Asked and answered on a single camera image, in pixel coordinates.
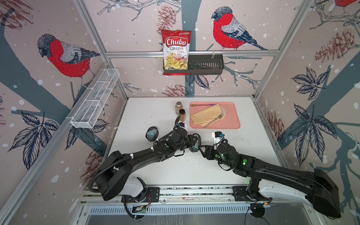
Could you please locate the Chuba cassava chips bag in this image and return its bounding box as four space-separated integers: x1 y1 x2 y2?
161 30 192 76

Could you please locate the shichimi spice jar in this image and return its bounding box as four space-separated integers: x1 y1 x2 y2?
175 101 183 115

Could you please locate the pink tray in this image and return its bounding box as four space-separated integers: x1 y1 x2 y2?
189 102 241 130

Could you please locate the black wall basket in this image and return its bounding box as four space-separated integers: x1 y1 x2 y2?
164 54 224 76

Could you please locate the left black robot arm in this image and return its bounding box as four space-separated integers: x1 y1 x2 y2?
88 127 199 201

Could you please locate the white wire mesh shelf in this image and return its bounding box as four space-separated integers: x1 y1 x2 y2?
70 68 120 129

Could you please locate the orange pepper spice jar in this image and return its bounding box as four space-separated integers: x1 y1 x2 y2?
179 109 186 122

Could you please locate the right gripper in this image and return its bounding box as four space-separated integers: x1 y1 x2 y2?
197 145 235 171

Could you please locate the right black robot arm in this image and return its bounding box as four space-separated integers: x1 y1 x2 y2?
200 142 341 218

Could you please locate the clear pouch black zipper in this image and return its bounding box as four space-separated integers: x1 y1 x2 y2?
145 127 158 142

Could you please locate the teal charger plug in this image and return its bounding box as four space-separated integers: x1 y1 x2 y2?
147 130 157 139

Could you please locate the yellow folded napkin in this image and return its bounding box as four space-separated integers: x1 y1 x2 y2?
190 104 227 128

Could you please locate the pink handled fork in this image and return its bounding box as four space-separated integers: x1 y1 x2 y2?
203 112 226 128

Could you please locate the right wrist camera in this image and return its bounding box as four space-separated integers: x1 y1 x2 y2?
211 131 225 144

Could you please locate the aluminium frame rail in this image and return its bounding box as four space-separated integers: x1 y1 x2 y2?
105 50 280 59

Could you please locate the pink handled spoon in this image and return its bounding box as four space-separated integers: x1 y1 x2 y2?
190 104 217 107

